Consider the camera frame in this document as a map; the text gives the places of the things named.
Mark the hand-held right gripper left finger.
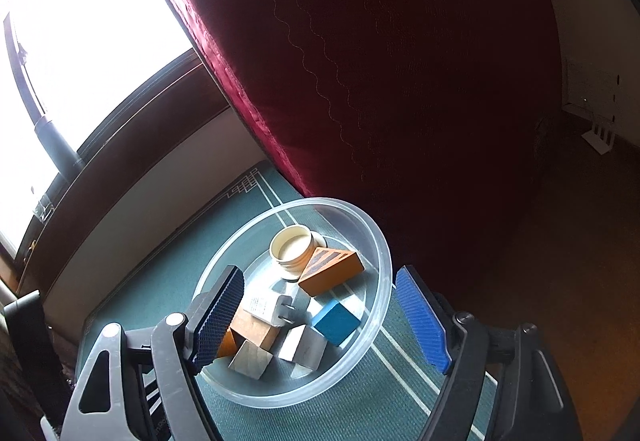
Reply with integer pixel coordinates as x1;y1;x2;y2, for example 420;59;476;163
60;265;246;441

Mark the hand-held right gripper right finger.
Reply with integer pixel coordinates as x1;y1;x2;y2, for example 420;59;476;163
395;265;583;441

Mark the orange striped wooden wedge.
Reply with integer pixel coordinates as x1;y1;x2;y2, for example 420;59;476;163
216;328;240;358
298;246;365;297

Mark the plain wooden block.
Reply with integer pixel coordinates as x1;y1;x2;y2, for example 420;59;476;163
231;308;281;352

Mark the white plug charger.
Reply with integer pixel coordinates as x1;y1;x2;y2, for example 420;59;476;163
248;293;296;329

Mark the white striped wooden wedge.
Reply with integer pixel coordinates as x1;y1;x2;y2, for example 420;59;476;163
277;323;329;367
228;340;274;379

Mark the clear plastic bowl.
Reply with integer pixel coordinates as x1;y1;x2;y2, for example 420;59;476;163
191;196;394;409

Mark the blue wooden cube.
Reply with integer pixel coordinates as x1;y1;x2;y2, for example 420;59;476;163
311;299;362;348

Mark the cream threaded plastic cap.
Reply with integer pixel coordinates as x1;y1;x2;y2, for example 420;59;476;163
269;223;328;283

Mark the green table mat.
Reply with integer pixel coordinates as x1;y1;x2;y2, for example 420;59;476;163
75;160;501;441

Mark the dark grey pole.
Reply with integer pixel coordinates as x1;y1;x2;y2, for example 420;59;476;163
2;14;83;177

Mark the red quilted curtain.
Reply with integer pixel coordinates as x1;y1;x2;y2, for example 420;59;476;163
125;0;566;282

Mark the white plastic stand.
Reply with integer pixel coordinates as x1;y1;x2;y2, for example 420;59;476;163
581;118;615;156

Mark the wooden framed window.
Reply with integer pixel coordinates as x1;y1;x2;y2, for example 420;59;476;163
0;0;236;292

